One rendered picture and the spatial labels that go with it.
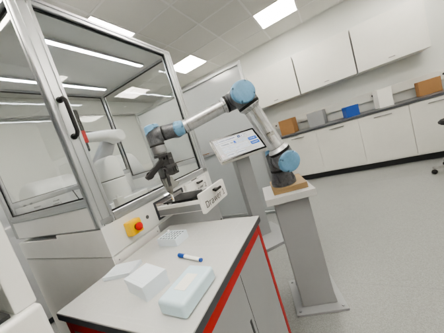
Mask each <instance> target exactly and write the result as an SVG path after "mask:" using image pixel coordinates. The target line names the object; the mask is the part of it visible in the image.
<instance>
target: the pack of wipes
mask: <svg viewBox="0 0 444 333"><path fill-rule="evenodd" d="M214 279H215V274H214V272H213V268H212V267H211V266H193V265H191V266H188V267H187V268H186V269H185V271H184V272H183V273H182V274H181V275H180V276H179V278H178V279H177V280H176V281H175V282H174V283H173V284H172V285H171V286H170V287H169V288H168V290H167V291H166V292H165V293H164V294H163V296H162V297H161V298H160V299H159V301H158V304H159V306H160V309H161V312H162V313H163V314H166V315H171V316H176V317H180V318H188V317H189V316H190V314H191V313H192V311H193V310H194V309H195V307H196V305H197V304H198V303H199V301H200V299H201V298H202V297H203V295H204V294H205V292H206V291H207V289H208V288H209V286H210V285H211V283H212V282H213V280H214Z"/></svg>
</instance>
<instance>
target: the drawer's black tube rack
mask: <svg viewBox="0 0 444 333"><path fill-rule="evenodd" d="M201 190H202V189H200V190H194V191H191V192H184V193H181V194H179V195H177V196H175V197H174V202H173V201H172V199H170V200H169V201H167V202H165V203H164V204H167V205H168V204H170V203H172V204H178V203H182V202H189V201H194V200H198V197H197V196H196V197H195V198H194V199H192V200H190V198H191V197H193V196H194V195H196V194H197V193H198V192H200V191H201Z"/></svg>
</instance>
